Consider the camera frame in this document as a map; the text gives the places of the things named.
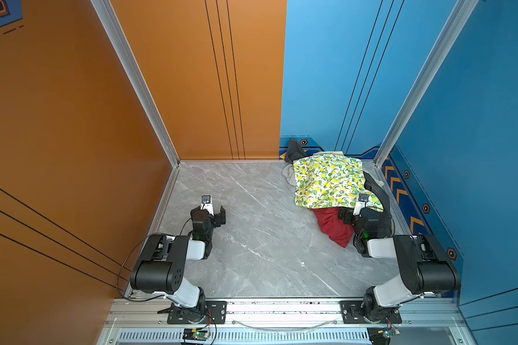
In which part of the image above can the red cloth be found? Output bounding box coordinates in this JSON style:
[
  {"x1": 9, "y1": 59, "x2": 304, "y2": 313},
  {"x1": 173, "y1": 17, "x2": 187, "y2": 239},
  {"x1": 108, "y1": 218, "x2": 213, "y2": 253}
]
[{"x1": 312, "y1": 208, "x2": 354, "y2": 248}]

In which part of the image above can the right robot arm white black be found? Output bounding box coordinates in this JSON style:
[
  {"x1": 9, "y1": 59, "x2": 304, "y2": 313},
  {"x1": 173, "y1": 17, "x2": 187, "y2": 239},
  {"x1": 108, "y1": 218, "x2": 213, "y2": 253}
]
[{"x1": 338, "y1": 208, "x2": 460, "y2": 326}]

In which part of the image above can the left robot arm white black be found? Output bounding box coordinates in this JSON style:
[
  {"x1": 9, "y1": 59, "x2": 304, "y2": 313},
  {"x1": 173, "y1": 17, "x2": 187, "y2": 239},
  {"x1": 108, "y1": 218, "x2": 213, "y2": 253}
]
[{"x1": 129, "y1": 204, "x2": 226, "y2": 324}]

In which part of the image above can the lemon print cloth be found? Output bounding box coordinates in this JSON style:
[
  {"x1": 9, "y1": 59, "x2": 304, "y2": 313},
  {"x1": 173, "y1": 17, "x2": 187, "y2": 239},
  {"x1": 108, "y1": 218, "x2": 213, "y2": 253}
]
[{"x1": 293, "y1": 153, "x2": 383, "y2": 212}]

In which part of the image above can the light grey cloth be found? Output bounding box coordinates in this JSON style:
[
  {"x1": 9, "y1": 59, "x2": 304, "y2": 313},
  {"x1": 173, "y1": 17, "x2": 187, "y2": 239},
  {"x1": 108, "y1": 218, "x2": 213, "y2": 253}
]
[{"x1": 282, "y1": 164, "x2": 296, "y2": 187}]

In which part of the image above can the dark grey cloth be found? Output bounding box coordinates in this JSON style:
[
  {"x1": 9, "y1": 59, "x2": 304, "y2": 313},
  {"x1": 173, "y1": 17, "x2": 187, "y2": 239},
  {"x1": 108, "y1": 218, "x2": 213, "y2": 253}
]
[{"x1": 284, "y1": 138, "x2": 307, "y2": 164}]

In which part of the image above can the right green circuit board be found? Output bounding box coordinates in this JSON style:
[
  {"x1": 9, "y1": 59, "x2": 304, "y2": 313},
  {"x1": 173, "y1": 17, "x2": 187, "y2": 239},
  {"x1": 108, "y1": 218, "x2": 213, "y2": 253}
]
[{"x1": 367, "y1": 328, "x2": 401, "y2": 345}]

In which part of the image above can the green circuit board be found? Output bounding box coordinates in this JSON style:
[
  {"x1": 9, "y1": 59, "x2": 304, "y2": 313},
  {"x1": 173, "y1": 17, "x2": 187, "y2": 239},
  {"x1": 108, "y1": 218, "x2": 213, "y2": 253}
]
[
  {"x1": 181, "y1": 329, "x2": 211, "y2": 344},
  {"x1": 367, "y1": 328, "x2": 401, "y2": 345}
]

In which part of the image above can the left green circuit board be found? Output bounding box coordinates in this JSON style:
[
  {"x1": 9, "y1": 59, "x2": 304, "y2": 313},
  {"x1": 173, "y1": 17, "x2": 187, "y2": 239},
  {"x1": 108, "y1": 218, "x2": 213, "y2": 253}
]
[{"x1": 181, "y1": 329, "x2": 211, "y2": 344}]

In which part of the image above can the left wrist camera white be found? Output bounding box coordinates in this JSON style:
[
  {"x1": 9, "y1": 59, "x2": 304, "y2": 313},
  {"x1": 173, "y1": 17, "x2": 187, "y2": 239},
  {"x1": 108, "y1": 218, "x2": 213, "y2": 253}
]
[{"x1": 200, "y1": 195, "x2": 214, "y2": 216}]

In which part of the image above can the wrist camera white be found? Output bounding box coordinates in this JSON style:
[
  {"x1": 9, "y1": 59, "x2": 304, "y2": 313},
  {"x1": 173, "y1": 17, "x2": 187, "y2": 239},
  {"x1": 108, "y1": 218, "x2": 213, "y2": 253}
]
[
  {"x1": 353, "y1": 193, "x2": 369, "y2": 216},
  {"x1": 200, "y1": 195, "x2": 214, "y2": 216}
]

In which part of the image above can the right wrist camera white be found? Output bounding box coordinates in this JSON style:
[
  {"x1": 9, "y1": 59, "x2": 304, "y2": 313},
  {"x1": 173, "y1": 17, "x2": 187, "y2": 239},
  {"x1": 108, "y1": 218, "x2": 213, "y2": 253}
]
[{"x1": 353, "y1": 193, "x2": 369, "y2": 216}]

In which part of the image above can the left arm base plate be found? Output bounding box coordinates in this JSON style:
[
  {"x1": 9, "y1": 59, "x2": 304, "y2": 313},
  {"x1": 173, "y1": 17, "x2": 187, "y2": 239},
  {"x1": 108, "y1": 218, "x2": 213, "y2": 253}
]
[{"x1": 167, "y1": 300, "x2": 227, "y2": 325}]

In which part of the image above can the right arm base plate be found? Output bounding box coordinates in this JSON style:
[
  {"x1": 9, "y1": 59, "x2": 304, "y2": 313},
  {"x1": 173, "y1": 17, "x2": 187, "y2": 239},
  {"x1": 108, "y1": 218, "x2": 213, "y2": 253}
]
[{"x1": 340, "y1": 300, "x2": 402, "y2": 324}]

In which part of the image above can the aluminium front rail frame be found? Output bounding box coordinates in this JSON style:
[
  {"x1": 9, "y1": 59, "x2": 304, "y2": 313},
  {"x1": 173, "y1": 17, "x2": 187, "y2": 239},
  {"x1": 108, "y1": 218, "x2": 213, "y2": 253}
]
[{"x1": 97, "y1": 298, "x2": 476, "y2": 344}]

